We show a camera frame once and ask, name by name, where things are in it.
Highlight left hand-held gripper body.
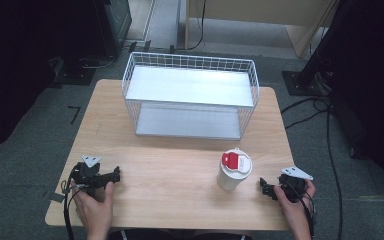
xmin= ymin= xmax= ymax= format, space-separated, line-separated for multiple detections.
xmin=71 ymin=154 xmax=115 ymax=198

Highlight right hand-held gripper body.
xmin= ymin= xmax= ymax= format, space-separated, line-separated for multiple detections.
xmin=277 ymin=166 xmax=314 ymax=203

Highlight person's right hand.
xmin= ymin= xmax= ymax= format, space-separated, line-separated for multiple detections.
xmin=273 ymin=179 xmax=317 ymax=232

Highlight person's left hand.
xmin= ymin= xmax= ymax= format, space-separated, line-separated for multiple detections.
xmin=71 ymin=181 xmax=116 ymax=234

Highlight white cup with red lid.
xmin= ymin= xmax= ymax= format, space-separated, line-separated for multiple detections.
xmin=216 ymin=147 xmax=253 ymax=192

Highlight dark curtain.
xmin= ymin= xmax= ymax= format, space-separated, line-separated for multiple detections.
xmin=326 ymin=0 xmax=384 ymax=201
xmin=0 ymin=0 xmax=108 ymax=158

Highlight dark cabinet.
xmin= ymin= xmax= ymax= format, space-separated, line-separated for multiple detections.
xmin=93 ymin=0 xmax=133 ymax=58

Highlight beige wooden furniture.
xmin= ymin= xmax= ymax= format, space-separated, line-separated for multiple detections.
xmin=184 ymin=0 xmax=340 ymax=58

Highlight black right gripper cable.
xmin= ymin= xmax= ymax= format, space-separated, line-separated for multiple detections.
xmin=284 ymin=181 xmax=316 ymax=240

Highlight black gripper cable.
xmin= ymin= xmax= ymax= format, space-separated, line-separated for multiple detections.
xmin=284 ymin=181 xmax=316 ymax=240
xmin=61 ymin=166 xmax=82 ymax=240

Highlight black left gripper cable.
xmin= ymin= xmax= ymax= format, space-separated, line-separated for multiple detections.
xmin=61 ymin=166 xmax=82 ymax=240

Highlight black floor cables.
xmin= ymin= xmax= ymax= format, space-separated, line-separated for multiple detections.
xmin=280 ymin=95 xmax=345 ymax=240

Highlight black stand base plate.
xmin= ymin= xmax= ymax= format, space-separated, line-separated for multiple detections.
xmin=47 ymin=55 xmax=98 ymax=86

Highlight black stand base with post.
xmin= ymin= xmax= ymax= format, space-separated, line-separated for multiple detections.
xmin=281 ymin=0 xmax=358 ymax=98

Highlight white wire two-tier shelf rack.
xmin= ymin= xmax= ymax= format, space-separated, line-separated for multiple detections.
xmin=121 ymin=51 xmax=261 ymax=141

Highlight black hanging cable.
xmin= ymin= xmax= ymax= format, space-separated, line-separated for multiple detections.
xmin=175 ymin=0 xmax=208 ymax=52

